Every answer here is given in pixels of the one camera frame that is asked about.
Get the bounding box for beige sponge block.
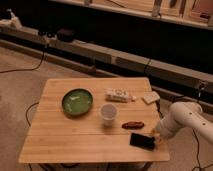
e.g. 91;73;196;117
142;91;160;104

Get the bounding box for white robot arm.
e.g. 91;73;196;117
154;102;213;144

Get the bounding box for wooden table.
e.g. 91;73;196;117
19;78;170;163

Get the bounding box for white tube package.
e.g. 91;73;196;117
106;88;137;103

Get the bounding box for green round plate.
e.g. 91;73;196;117
61;88;93;117

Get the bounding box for brown oblong snack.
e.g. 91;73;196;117
122;121;144;129

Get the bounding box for black rectangular eraser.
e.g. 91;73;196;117
130;133;155;150

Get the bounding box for black floor cable left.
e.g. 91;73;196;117
0;46;46;75

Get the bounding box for white object on ledge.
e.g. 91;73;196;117
0;9;22;29

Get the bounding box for black cable right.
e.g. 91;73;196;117
190;129;213;171

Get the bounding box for black device on ledge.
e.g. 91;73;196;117
57;29;75;42

